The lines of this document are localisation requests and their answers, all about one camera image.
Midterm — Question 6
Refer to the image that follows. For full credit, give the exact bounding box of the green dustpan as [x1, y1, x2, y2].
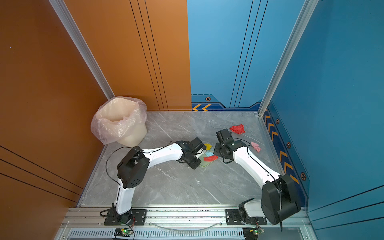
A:
[199, 151, 213, 168]

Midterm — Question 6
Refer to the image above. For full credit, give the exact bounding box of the yellow paper ball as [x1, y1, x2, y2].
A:
[204, 143, 212, 151]

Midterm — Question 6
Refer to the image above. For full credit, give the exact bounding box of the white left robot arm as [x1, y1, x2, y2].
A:
[112, 138, 207, 223]

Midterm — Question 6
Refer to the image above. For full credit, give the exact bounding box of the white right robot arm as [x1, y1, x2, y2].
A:
[214, 129, 301, 225]

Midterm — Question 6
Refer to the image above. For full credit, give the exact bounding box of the large red crumpled paper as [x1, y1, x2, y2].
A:
[230, 125, 246, 135]

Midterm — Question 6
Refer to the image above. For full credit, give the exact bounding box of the small pink crumpled paper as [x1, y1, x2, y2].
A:
[251, 142, 261, 153]

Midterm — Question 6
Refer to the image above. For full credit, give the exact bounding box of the cream trash bin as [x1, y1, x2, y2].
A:
[98, 98, 148, 148]

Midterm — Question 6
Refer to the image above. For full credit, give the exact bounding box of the clear plastic bin liner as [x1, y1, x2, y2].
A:
[90, 95, 148, 145]

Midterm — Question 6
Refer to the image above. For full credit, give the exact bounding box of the right controller board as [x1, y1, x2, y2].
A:
[243, 228, 265, 240]

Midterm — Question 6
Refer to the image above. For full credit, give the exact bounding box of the controller board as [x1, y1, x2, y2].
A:
[114, 228, 135, 240]
[243, 228, 265, 240]

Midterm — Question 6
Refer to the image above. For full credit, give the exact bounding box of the left controller board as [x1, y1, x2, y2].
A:
[114, 228, 135, 240]

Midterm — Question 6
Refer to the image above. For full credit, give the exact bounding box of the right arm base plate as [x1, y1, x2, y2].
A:
[225, 209, 267, 226]

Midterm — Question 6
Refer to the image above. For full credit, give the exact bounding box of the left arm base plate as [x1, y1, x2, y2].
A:
[101, 208, 147, 226]

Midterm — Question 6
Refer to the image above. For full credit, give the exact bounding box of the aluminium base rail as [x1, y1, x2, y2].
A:
[54, 205, 317, 240]

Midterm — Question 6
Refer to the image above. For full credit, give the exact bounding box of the aluminium corner post right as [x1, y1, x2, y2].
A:
[258, 0, 319, 117]

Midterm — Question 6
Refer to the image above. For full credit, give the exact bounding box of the aluminium corner post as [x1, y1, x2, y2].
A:
[258, 0, 319, 117]
[49, 0, 115, 99]

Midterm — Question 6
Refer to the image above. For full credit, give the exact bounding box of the aluminium corner post left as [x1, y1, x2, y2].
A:
[49, 0, 115, 99]

